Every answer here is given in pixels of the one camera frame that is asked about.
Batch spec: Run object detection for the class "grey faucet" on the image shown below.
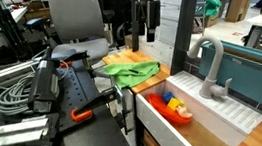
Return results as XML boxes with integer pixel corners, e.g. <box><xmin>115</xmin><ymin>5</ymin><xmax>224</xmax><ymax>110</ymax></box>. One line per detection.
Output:
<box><xmin>182</xmin><ymin>33</ymin><xmax>239</xmax><ymax>102</ymax></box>

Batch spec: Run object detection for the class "aluminium extrusion rail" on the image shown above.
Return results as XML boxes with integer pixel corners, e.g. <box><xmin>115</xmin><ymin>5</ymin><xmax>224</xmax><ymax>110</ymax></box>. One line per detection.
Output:
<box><xmin>0</xmin><ymin>109</ymin><xmax>57</xmax><ymax>146</ymax></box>
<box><xmin>0</xmin><ymin>54</ymin><xmax>45</xmax><ymax>95</ymax></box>

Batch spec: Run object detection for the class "pink toy figure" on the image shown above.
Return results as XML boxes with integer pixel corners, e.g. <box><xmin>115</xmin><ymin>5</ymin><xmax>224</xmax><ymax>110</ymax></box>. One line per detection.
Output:
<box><xmin>175</xmin><ymin>103</ymin><xmax>195</xmax><ymax>120</ymax></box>

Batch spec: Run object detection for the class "orange toy boat bowl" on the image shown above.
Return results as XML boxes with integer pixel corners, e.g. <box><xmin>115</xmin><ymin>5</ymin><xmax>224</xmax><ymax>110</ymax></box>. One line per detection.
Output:
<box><xmin>144</xmin><ymin>92</ymin><xmax>196</xmax><ymax>127</ymax></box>

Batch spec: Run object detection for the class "black clamp with orange pad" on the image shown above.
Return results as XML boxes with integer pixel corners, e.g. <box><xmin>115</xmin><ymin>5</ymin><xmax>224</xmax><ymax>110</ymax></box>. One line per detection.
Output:
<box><xmin>69</xmin><ymin>81</ymin><xmax>137</xmax><ymax>136</ymax></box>
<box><xmin>48</xmin><ymin>46</ymin><xmax>91</xmax><ymax>72</ymax></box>

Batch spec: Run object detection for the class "black perforated breadboard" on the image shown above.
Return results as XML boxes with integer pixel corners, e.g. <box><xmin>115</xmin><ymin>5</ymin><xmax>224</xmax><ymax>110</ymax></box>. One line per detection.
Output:
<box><xmin>0</xmin><ymin>50</ymin><xmax>106</xmax><ymax>146</ymax></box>

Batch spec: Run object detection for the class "white sink unit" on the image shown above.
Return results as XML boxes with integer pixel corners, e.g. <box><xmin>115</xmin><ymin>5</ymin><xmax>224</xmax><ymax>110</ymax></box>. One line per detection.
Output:
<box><xmin>130</xmin><ymin>65</ymin><xmax>262</xmax><ymax>146</ymax></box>

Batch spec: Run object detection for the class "yellow toy block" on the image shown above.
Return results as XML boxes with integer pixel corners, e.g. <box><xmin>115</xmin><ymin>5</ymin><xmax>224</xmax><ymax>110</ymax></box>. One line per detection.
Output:
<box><xmin>166</xmin><ymin>97</ymin><xmax>182</xmax><ymax>112</ymax></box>

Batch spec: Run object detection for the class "brown cardboard box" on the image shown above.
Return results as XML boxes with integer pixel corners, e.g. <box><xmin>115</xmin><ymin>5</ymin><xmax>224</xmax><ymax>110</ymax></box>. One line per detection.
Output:
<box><xmin>224</xmin><ymin>0</ymin><xmax>251</xmax><ymax>25</ymax></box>

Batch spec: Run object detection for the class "coiled grey cable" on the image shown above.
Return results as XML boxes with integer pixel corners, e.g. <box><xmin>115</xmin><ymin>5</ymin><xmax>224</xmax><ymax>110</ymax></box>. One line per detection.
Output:
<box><xmin>0</xmin><ymin>51</ymin><xmax>71</xmax><ymax>123</ymax></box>

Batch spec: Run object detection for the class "green towel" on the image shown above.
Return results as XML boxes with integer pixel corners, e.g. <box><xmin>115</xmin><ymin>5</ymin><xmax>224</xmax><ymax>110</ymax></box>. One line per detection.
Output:
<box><xmin>101</xmin><ymin>54</ymin><xmax>163</xmax><ymax>94</ymax></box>

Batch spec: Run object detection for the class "green bag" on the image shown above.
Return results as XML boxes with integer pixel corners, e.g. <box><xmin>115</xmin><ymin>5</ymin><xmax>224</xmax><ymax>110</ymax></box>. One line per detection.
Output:
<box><xmin>203</xmin><ymin>0</ymin><xmax>224</xmax><ymax>19</ymax></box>

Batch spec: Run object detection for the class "blue toy block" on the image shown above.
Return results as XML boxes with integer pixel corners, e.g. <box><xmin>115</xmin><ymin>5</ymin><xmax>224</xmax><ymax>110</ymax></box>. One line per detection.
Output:
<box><xmin>161</xmin><ymin>90</ymin><xmax>176</xmax><ymax>105</ymax></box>

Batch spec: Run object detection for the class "teal plastic bin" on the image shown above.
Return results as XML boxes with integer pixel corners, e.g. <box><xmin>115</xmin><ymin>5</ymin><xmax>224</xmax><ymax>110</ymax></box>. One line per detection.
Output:
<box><xmin>194</xmin><ymin>37</ymin><xmax>262</xmax><ymax>108</ymax></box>

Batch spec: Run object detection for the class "grey office chair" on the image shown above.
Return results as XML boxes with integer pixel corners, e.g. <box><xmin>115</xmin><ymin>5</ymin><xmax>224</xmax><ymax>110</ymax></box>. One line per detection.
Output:
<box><xmin>36</xmin><ymin>0</ymin><xmax>118</xmax><ymax>68</ymax></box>

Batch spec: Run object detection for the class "white desk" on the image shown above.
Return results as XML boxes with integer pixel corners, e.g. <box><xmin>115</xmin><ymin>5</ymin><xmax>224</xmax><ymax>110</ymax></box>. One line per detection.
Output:
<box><xmin>0</xmin><ymin>3</ymin><xmax>29</xmax><ymax>43</ymax></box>

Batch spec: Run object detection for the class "concrete look backdrop panel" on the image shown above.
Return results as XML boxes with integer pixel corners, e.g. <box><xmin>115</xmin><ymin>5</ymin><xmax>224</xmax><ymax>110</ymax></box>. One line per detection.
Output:
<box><xmin>136</xmin><ymin>0</ymin><xmax>182</xmax><ymax>67</ymax></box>

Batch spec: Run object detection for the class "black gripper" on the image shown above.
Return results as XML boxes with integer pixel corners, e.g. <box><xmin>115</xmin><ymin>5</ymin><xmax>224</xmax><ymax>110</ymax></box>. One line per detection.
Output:
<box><xmin>140</xmin><ymin>0</ymin><xmax>164</xmax><ymax>44</ymax></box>

